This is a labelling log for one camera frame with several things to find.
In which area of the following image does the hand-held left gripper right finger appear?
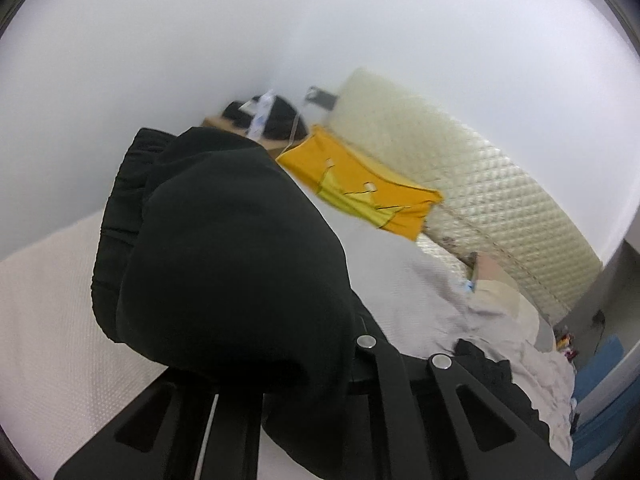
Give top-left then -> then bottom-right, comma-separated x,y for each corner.
354,333 -> 577,480

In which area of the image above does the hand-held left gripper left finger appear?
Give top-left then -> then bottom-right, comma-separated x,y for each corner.
53,371 -> 267,480

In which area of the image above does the black jacket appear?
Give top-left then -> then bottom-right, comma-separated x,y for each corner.
90,126 -> 552,480

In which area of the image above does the clear plastic bottle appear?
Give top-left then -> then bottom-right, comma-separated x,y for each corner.
239,89 -> 277,138

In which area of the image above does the light grey garment pile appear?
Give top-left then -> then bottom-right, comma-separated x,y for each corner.
350,240 -> 577,463

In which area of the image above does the beige cloth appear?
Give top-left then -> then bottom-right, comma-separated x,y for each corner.
469,280 -> 542,352

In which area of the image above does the dark small device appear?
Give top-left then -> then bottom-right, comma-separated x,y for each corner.
304,86 -> 337,111

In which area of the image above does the yellow pillow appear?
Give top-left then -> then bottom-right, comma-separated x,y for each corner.
276,125 -> 445,242

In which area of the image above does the blue mat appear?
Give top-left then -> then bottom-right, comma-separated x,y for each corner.
569,335 -> 627,472

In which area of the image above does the small cardboard box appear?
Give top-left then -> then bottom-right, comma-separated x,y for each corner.
470,252 -> 517,287

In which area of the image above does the black bag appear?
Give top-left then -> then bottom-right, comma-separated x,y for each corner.
222,95 -> 309,142

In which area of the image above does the cream quilted headboard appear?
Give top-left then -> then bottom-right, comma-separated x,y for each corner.
320,67 -> 604,322

